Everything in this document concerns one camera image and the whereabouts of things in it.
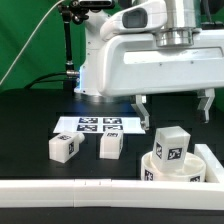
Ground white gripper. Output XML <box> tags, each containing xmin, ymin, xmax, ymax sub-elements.
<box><xmin>97</xmin><ymin>0</ymin><xmax>224</xmax><ymax>131</ymax></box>

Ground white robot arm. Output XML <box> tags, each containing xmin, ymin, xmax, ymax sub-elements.
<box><xmin>75</xmin><ymin>0</ymin><xmax>224</xmax><ymax>130</ymax></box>

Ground white paper marker sheet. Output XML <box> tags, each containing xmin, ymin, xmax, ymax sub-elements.
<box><xmin>54</xmin><ymin>116</ymin><xmax>145</xmax><ymax>134</ymax></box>

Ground white L-shaped fence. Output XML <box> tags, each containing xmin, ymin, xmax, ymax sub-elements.
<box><xmin>0</xmin><ymin>144</ymin><xmax>224</xmax><ymax>210</ymax></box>

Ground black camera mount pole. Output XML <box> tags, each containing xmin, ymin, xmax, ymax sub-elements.
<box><xmin>58</xmin><ymin>0</ymin><xmax>88</xmax><ymax>88</ymax></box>

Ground black cables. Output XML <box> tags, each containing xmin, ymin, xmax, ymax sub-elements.
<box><xmin>23</xmin><ymin>72</ymin><xmax>80</xmax><ymax>90</ymax></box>

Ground white cable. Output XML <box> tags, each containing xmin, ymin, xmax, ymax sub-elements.
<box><xmin>0</xmin><ymin>0</ymin><xmax>64</xmax><ymax>87</ymax></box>

